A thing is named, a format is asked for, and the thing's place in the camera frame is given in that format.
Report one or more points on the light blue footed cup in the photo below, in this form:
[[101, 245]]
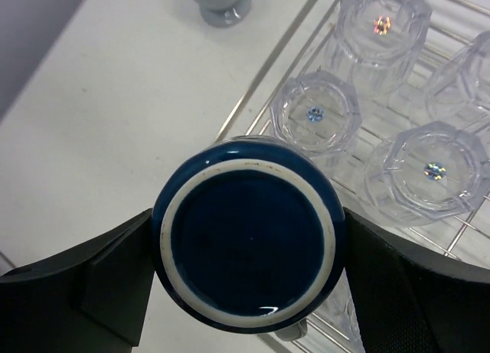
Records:
[[223, 13]]

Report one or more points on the wire dish rack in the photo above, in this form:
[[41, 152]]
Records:
[[462, 241]]

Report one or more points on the clear glass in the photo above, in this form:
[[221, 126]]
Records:
[[461, 85], [423, 175], [375, 43], [319, 114]]

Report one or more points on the dark blue ceramic cup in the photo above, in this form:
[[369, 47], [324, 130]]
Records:
[[249, 236]]

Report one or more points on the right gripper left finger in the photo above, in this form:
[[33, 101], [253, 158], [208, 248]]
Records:
[[90, 298]]

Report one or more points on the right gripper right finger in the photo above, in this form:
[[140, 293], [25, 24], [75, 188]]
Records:
[[411, 299]]

